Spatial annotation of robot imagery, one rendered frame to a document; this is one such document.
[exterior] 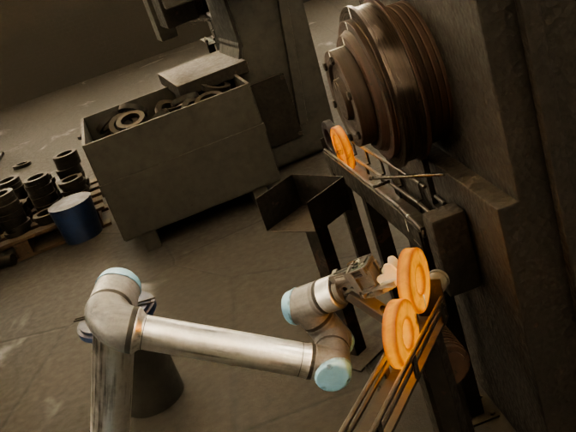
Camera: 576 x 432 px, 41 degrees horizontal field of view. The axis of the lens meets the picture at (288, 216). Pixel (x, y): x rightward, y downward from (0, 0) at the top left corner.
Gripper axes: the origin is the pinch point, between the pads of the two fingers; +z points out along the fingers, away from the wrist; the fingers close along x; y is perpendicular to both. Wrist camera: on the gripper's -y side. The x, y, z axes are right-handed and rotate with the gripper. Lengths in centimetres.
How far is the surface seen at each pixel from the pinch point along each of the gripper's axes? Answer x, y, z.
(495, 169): 22.9, 8.5, 22.1
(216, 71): 257, 58, -186
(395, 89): 26.8, 36.4, 8.3
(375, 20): 38, 53, 8
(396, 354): -22.7, -6.7, -1.0
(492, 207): 14.4, 2.8, 19.9
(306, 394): 50, -55, -93
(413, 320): -9.9, -6.7, -0.4
